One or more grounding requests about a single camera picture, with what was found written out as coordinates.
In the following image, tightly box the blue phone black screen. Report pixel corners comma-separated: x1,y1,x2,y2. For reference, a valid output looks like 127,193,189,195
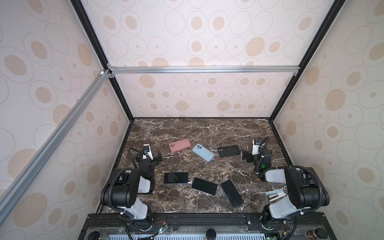
164,172,189,185

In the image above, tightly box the pink phone case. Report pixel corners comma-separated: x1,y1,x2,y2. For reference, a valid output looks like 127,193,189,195
169,139,191,153

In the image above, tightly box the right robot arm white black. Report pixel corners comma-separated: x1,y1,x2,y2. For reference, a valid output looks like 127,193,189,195
241,150,331,226

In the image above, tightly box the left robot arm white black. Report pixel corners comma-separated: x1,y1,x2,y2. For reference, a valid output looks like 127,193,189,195
100,152,162,222

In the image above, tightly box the black phone case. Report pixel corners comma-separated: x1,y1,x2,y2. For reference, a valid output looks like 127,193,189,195
218,145,241,158

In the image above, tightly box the right black phone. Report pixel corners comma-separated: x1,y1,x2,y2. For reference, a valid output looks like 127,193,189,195
221,180,244,208

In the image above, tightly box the light blue phone case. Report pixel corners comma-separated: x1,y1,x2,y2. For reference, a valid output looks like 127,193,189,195
193,144,215,162

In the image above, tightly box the middle black phone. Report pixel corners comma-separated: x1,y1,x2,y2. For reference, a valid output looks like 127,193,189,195
192,178,218,196

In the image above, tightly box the white stapler tool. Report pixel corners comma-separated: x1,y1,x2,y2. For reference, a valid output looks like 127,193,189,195
265,189,287,203

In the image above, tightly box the black round knob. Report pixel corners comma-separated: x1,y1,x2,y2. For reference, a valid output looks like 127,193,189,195
205,229,217,240

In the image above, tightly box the black button right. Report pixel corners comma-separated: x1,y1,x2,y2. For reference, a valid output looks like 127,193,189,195
311,228,329,240

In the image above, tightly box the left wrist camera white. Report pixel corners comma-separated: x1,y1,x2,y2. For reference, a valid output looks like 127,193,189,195
142,144,154,161

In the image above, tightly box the black base frame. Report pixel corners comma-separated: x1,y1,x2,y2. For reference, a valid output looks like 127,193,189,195
79,213,336,240

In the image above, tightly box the horizontal aluminium rail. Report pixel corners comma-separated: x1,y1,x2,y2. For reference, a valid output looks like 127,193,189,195
111,66,300,74

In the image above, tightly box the diagonal aluminium rail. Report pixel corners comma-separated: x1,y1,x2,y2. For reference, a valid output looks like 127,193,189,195
1,69,112,224

